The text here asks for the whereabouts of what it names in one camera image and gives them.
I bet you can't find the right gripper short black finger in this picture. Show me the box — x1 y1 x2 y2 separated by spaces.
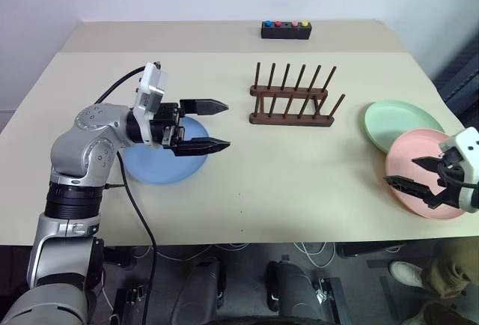
411 156 447 173

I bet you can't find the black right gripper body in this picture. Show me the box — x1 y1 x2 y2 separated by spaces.
436 148 467 208

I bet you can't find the left gripper ribbed black finger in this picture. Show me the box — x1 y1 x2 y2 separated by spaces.
172 136 232 158

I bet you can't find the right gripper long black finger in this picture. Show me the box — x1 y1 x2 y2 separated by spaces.
383 175 456 210

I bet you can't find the left gripper smooth black finger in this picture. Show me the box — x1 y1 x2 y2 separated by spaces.
179 97 230 116

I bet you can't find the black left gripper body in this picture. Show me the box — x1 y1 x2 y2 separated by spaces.
149 102 188 151

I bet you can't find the pink plate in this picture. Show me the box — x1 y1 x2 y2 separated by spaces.
385 128 473 221

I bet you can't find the blue plate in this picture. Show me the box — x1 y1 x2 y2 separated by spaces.
122 115 210 186

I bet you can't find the green plate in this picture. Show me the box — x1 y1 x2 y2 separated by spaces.
364 100 446 155

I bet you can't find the wooden dish rack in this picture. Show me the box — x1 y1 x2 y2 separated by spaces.
248 61 346 128

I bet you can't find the white shoe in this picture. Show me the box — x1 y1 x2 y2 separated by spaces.
388 260 424 288

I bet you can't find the dark blue ribbed panel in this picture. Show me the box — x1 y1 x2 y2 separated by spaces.
430 38 479 116

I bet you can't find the khaki trouser leg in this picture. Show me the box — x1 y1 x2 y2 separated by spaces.
421 240 479 300

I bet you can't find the black box with coloured buttons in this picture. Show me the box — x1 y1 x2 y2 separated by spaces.
260 20 313 41

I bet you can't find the black metal floor stand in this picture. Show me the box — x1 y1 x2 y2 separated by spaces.
313 276 353 325
112 286 147 325

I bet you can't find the dark rounded shape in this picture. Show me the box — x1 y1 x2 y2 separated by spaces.
174 256 228 322
264 259 330 321

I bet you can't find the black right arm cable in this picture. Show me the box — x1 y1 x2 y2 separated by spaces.
436 162 479 191

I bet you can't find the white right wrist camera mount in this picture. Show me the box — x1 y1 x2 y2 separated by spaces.
438 127 479 214

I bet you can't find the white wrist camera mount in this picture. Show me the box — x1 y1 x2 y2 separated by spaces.
438 127 479 214
132 61 168 149

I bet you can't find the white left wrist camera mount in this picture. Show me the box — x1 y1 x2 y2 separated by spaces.
132 61 168 149

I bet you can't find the black table frame bar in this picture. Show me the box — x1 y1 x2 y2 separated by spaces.
103 246 138 269
335 241 409 259

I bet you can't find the white floor cable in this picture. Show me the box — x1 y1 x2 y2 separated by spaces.
293 241 338 269
132 243 248 263

